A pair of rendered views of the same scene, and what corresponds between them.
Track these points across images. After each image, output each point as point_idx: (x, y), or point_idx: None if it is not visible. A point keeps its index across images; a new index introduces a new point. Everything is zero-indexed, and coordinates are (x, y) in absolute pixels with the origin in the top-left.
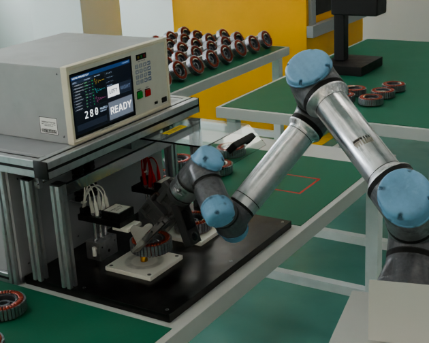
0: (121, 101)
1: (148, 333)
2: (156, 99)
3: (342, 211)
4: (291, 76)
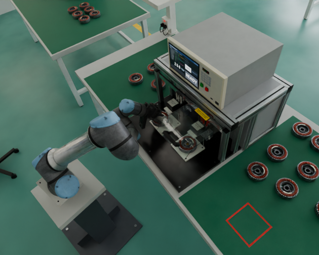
0: (191, 76)
1: None
2: (211, 97)
3: (206, 243)
4: (104, 113)
